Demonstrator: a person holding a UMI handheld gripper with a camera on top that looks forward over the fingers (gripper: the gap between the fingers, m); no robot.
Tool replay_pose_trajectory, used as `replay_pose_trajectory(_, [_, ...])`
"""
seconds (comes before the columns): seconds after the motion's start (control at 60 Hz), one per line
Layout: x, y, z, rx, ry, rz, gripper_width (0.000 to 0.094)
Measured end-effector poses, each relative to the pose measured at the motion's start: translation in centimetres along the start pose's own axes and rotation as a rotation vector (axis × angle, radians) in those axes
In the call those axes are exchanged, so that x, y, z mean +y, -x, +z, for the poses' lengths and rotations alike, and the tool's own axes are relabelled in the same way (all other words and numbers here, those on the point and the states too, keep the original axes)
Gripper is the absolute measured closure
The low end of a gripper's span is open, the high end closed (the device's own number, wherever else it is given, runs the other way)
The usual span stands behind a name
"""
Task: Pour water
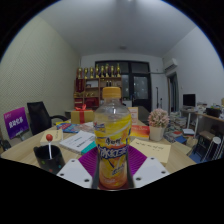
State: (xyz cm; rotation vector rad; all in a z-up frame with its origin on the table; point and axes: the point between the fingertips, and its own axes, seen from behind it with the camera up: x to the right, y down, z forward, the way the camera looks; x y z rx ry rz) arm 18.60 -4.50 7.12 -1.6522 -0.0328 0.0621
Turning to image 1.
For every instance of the red lollipop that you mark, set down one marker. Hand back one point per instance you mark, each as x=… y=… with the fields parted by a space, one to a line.
x=49 y=137

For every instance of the yellow gift box red ribbon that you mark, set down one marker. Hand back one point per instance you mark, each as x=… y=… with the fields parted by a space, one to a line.
x=81 y=116

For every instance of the black polka-dot mug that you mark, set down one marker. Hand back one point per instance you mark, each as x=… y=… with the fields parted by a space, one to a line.
x=50 y=163

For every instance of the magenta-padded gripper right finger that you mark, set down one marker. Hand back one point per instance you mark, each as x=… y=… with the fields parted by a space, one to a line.
x=139 y=163

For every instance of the wooden shelf unit with trophies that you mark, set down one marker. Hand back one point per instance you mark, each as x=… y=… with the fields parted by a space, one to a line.
x=93 y=88

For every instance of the white air conditioner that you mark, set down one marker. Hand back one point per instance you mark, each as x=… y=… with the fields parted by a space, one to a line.
x=171 y=64

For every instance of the orange book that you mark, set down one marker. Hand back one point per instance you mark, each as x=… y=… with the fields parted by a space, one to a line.
x=140 y=131

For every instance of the blue printed book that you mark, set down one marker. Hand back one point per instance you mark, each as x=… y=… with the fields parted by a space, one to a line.
x=66 y=127

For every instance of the purple sign on stand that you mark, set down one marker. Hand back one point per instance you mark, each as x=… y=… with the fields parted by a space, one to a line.
x=16 y=122

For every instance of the white book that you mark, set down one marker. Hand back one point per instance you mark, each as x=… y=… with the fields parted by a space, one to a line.
x=78 y=140

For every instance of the beige notebook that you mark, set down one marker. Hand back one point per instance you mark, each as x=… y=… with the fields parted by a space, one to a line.
x=55 y=136

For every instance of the orange-beige upright box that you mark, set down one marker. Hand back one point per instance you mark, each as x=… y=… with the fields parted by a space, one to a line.
x=134 y=115

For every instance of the yellow paper envelope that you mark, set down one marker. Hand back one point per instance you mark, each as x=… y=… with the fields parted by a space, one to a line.
x=151 y=150

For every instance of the wooden side desk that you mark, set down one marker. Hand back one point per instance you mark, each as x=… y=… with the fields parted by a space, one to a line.
x=208 y=120

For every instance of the yellow drink bottle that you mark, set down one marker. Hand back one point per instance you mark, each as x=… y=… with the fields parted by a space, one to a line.
x=112 y=143

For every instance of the black office chair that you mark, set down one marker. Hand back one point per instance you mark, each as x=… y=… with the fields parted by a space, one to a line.
x=38 y=116

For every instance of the pink potted flower plant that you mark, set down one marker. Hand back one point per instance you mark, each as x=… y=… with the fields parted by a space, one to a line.
x=158 y=120

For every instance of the black computer monitor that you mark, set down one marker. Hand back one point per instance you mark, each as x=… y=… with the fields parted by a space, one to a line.
x=189 y=100

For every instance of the black backpack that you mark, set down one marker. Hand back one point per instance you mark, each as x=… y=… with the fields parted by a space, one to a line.
x=4 y=145

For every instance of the black framed glass door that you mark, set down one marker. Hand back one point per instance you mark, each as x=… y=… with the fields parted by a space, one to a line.
x=140 y=86

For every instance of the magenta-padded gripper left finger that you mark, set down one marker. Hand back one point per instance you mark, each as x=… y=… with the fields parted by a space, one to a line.
x=86 y=164

